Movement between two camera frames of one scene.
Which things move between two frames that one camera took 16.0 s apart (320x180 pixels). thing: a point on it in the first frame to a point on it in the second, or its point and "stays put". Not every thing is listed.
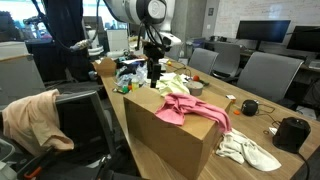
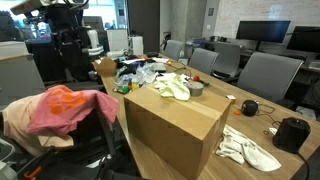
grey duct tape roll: x=195 y=88 stays put
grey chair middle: x=202 y=60 stays put
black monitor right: x=305 y=38 stays put
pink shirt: x=176 y=105 to x=59 y=107
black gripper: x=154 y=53 to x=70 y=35
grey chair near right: x=269 y=74 stays put
